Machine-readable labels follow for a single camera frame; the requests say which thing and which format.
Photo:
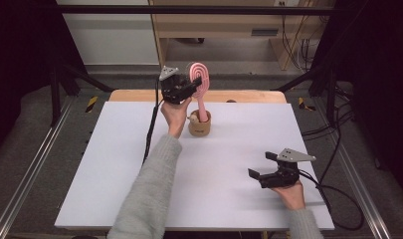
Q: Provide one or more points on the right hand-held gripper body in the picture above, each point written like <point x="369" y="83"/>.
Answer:
<point x="282" y="179"/>

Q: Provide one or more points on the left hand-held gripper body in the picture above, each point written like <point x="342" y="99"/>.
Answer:
<point x="174" y="91"/>

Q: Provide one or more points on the pink hairbrush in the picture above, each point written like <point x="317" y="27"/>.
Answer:
<point x="199" y="71"/>

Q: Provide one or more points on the brown cup with animal figure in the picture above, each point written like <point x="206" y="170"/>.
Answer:
<point x="199" y="130"/>

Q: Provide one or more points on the person's right hand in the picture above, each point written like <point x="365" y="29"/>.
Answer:
<point x="293" y="197"/>

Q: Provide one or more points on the person's left hand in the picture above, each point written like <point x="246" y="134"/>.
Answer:
<point x="175" y="116"/>

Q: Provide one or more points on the white board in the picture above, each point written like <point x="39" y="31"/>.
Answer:
<point x="222" y="159"/>

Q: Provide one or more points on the yellow black tape strip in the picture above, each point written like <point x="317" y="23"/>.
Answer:
<point x="302" y="103"/>
<point x="91" y="104"/>

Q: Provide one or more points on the wooden table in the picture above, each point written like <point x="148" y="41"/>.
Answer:
<point x="255" y="96"/>

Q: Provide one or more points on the light wooden desk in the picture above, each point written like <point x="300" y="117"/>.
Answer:
<point x="222" y="26"/>

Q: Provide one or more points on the black horizontal bar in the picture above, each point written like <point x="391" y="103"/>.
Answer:
<point x="189" y="10"/>

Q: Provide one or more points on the white cabinet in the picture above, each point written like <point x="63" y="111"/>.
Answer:
<point x="112" y="40"/>

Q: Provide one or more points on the black metal stand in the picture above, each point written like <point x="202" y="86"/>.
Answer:
<point x="331" y="99"/>
<point x="55" y="99"/>

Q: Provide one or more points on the black curtain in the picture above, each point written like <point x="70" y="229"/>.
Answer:
<point x="20" y="66"/>
<point x="381" y="83"/>

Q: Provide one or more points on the aluminium rail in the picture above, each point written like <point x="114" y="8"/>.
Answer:
<point x="361" y="195"/>
<point x="23" y="186"/>

